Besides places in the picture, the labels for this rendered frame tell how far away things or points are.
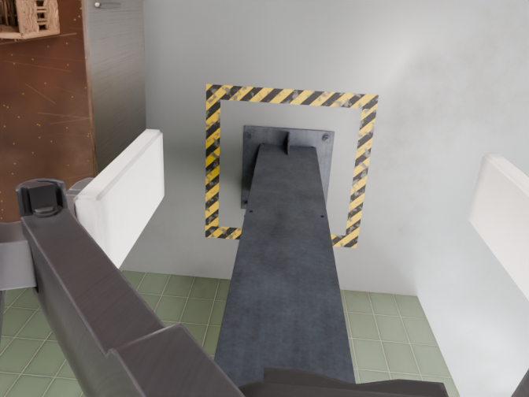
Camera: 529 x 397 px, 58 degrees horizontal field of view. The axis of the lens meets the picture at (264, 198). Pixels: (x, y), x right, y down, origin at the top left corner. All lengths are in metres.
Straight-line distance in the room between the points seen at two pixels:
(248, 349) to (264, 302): 0.12
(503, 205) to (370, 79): 1.51
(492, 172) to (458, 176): 1.66
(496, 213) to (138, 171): 0.13
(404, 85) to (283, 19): 0.46
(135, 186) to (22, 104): 1.09
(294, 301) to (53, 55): 0.75
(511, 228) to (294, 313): 0.65
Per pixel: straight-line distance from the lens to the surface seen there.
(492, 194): 0.20
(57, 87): 1.21
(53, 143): 1.25
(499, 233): 0.19
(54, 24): 1.16
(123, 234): 0.16
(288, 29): 1.65
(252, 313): 0.81
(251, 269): 0.92
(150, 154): 0.18
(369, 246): 1.90
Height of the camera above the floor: 1.65
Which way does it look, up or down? 67 degrees down
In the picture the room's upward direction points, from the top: 172 degrees counter-clockwise
